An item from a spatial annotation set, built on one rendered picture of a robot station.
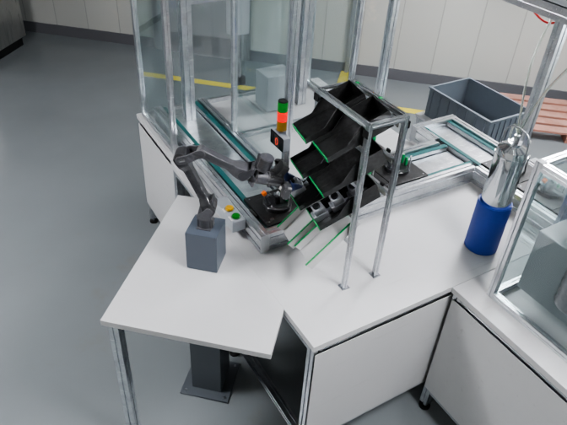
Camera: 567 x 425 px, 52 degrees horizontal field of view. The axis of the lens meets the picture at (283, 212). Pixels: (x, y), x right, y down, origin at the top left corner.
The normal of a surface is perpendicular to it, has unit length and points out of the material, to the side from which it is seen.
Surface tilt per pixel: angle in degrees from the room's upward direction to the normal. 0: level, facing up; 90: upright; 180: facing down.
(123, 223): 0
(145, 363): 0
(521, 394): 90
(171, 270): 0
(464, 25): 90
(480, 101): 90
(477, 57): 90
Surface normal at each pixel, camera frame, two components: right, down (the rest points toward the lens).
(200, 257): -0.20, 0.58
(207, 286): 0.05, -0.80
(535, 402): -0.86, 0.27
